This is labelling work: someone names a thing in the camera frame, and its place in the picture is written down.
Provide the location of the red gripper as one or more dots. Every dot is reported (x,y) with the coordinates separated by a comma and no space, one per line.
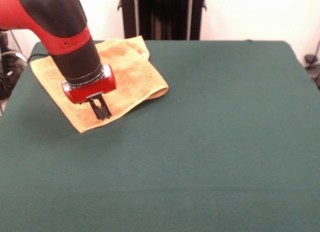
(95,89)

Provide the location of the tan terry cloth towel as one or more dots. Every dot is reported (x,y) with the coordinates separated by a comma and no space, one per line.
(140,76)

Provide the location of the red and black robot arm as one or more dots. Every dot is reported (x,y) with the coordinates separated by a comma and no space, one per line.
(55,24)

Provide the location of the black metal stand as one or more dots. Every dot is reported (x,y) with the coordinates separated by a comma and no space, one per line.
(162,16)

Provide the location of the dark green table cloth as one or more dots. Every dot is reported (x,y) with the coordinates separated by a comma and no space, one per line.
(225,141)

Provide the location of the black plug adapter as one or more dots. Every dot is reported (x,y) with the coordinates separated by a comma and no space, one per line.
(310,59)

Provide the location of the black power strip red switch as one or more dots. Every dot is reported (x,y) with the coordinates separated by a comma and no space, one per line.
(3,42)

